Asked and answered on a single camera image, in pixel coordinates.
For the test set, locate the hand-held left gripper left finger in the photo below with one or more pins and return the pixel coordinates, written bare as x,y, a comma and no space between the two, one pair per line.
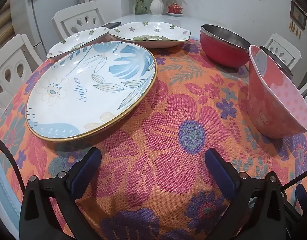
86,170

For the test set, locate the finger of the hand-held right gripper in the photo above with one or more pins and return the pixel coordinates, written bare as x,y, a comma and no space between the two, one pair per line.
303,198

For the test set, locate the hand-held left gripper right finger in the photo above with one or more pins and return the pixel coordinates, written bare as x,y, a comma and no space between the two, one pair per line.
218,172

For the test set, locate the round blue leaf plate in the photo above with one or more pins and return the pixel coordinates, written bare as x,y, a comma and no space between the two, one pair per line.
81,92

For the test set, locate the pink patterned bowl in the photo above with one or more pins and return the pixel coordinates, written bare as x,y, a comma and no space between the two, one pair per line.
273,100

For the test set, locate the red steel bowl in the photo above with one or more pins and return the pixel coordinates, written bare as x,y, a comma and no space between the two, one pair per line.
218,50

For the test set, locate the blue steel bowl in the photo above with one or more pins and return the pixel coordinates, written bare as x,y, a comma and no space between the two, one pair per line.
281,65

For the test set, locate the small green flower plate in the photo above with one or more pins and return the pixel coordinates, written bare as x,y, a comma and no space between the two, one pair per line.
78,38

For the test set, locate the large green flower plate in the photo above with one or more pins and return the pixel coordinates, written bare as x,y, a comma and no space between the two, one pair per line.
148,31

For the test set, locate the orange floral tablecloth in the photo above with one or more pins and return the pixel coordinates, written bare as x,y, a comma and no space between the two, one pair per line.
168,130

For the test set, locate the black smartphone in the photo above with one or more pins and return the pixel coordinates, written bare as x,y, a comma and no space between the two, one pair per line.
112,25

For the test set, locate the white refrigerator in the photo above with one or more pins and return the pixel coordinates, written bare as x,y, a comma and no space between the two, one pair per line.
43,17

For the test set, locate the hanging yellow ornaments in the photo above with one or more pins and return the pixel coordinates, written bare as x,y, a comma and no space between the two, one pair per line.
294,30

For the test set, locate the beige striped curtain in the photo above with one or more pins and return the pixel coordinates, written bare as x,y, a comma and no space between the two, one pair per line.
3,22

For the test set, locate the red lidded teacup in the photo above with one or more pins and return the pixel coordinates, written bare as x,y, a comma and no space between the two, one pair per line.
174,8

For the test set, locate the small framed picture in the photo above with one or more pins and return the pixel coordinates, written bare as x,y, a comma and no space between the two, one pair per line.
298,15

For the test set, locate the white ribbed vase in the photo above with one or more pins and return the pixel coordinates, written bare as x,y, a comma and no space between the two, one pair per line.
157,5

